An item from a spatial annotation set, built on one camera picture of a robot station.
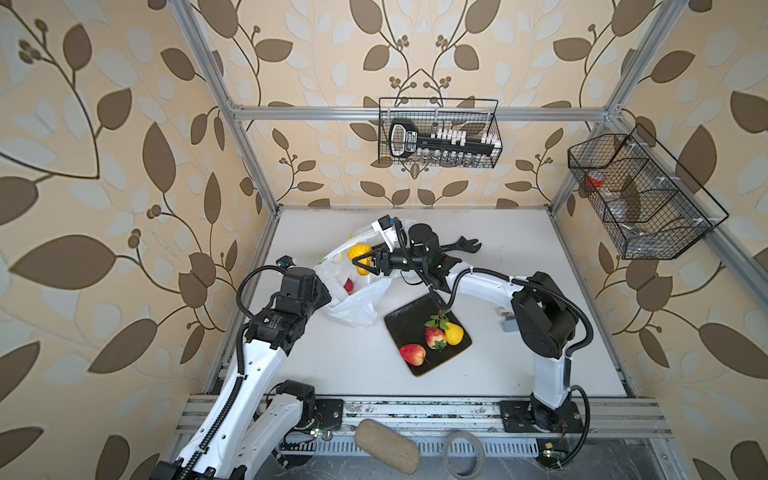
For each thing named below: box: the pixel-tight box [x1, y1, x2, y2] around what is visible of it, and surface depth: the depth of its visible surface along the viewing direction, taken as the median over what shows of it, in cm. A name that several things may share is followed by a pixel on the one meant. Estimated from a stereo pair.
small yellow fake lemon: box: [445, 322, 465, 346], surface depth 86 cm
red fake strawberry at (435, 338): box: [425, 326, 447, 351], surface depth 84 cm
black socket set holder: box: [389, 119, 497, 158], surface depth 86 cm
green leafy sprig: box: [424, 309, 449, 330], surface depth 87 cm
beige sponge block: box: [354, 419, 421, 475], surface depth 69 cm
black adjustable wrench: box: [440, 236, 482, 253], surface depth 110 cm
